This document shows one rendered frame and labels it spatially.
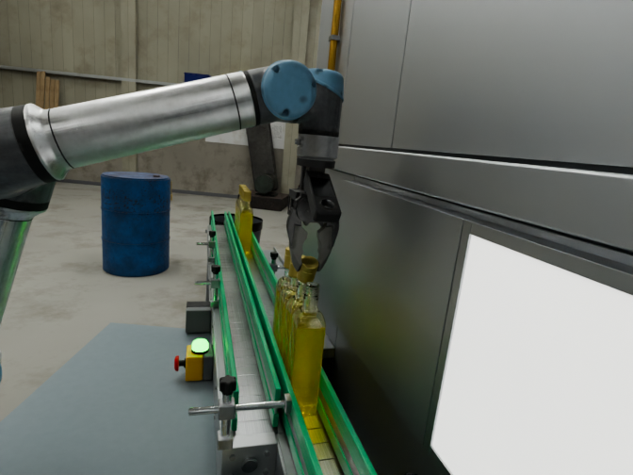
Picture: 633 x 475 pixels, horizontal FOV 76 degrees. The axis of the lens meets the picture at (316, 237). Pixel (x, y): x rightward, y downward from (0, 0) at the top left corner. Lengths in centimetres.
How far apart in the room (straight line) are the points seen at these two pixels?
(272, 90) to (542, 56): 31
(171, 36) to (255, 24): 179
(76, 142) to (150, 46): 955
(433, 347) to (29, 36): 1096
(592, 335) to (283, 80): 44
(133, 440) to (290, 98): 78
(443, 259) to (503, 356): 15
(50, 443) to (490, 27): 108
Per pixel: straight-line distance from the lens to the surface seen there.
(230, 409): 73
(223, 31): 977
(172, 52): 994
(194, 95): 57
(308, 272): 77
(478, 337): 54
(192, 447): 99
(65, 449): 105
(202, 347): 115
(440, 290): 59
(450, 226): 57
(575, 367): 44
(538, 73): 54
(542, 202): 47
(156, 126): 56
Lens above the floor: 139
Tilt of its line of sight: 13 degrees down
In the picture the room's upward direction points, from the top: 6 degrees clockwise
